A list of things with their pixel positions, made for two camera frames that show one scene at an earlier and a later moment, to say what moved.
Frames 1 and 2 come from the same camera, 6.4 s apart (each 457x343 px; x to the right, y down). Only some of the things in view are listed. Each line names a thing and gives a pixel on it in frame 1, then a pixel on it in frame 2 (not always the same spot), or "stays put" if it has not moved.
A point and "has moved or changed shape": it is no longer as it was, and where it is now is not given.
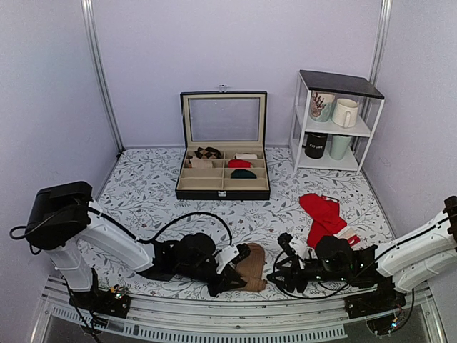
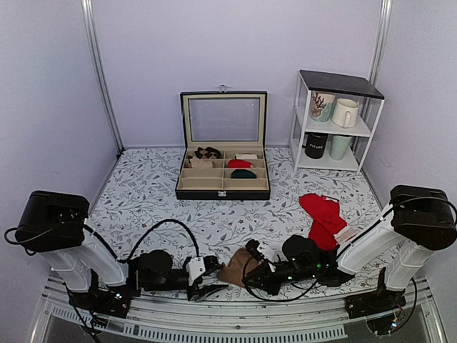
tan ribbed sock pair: x=251 y=269 has moved or changed shape
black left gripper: x=225 y=283 to x=202 y=294
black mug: x=315 y=143 stays put
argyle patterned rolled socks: x=208 y=152 stays put
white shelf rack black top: x=333 y=118 stays put
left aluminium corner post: x=94 y=43 stays put
